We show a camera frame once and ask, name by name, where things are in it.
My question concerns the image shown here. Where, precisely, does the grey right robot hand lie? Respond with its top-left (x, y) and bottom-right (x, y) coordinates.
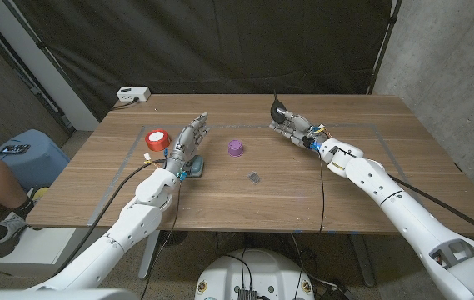
top-left (268, 108), bottom-right (332, 149)

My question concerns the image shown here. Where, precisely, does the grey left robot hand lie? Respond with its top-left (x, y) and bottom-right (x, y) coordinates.
top-left (163, 112), bottom-right (210, 176)

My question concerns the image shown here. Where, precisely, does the black rubber air blower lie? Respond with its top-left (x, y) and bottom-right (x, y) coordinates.
top-left (269, 92), bottom-right (287, 125)

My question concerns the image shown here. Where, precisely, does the red tape roll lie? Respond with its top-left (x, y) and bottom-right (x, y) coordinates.
top-left (144, 128), bottom-right (172, 153)

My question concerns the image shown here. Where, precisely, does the purple cup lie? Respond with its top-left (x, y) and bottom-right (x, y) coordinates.
top-left (227, 138), bottom-right (245, 158)

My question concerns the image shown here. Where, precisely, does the white power strip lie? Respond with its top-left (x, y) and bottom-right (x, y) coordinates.
top-left (116, 86), bottom-right (152, 103)

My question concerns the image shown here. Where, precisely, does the black backdrop cloth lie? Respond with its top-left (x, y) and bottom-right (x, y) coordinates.
top-left (11, 0), bottom-right (394, 122)

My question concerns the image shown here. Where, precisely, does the black backdrop stand pole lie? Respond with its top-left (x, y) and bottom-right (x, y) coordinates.
top-left (365, 0), bottom-right (403, 96)

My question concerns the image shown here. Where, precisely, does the grey table leg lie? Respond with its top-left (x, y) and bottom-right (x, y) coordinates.
top-left (349, 233), bottom-right (376, 288)
top-left (137, 229), bottom-right (161, 280)

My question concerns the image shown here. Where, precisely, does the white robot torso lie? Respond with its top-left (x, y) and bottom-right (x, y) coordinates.
top-left (194, 248), bottom-right (316, 300)

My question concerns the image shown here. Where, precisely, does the yellow round object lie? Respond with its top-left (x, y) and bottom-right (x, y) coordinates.
top-left (32, 186), bottom-right (50, 202)

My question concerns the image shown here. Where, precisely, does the blue plastic stool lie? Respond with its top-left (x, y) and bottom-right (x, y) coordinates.
top-left (0, 128), bottom-right (71, 191)

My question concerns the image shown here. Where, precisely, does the black smartphone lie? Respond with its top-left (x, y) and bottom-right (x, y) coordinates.
top-left (0, 143), bottom-right (32, 156)

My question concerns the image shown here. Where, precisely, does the white floor platform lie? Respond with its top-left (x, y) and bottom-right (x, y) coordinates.
top-left (0, 224), bottom-right (77, 274)

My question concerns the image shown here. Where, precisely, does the grey and black sneaker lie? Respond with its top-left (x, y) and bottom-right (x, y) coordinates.
top-left (0, 212), bottom-right (29, 258)

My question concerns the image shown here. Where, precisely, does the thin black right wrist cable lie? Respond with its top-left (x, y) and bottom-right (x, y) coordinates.
top-left (317, 152), bottom-right (327, 235)

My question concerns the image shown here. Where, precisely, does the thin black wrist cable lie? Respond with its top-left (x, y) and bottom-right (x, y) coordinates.
top-left (139, 181), bottom-right (182, 300)
top-left (317, 152), bottom-right (327, 235)

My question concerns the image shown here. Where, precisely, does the black power strip cable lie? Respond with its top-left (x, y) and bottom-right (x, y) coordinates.
top-left (110, 97), bottom-right (140, 112)

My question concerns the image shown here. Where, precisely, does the thin black left wrist cable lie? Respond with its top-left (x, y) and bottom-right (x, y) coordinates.
top-left (139, 181), bottom-right (182, 300)

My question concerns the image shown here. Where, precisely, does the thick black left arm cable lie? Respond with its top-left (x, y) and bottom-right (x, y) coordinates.
top-left (52, 160), bottom-right (167, 276)

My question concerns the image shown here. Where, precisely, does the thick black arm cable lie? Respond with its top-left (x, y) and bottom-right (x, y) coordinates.
top-left (52, 160), bottom-right (167, 276)
top-left (388, 173), bottom-right (474, 246)

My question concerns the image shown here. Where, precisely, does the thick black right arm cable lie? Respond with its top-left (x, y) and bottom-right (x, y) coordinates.
top-left (388, 173), bottom-right (474, 246)

